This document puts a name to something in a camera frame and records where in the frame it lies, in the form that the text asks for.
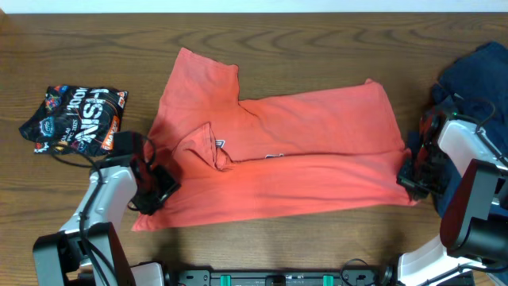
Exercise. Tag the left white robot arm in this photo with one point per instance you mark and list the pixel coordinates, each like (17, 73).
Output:
(87, 250)

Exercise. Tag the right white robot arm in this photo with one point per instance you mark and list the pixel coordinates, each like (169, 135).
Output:
(471, 238)

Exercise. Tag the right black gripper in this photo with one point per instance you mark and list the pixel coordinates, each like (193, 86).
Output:
(404, 178)

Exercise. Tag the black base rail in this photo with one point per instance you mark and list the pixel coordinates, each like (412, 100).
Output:
(353, 275)

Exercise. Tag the orange printed t-shirt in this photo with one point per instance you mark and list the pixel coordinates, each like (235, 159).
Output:
(236, 159)

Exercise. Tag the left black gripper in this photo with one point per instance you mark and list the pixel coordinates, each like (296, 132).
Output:
(171, 186)

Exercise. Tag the black printed folded t-shirt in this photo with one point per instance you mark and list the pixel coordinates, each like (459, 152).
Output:
(84, 118)

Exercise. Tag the navy blue garment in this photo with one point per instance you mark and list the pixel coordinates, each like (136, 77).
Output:
(476, 79)

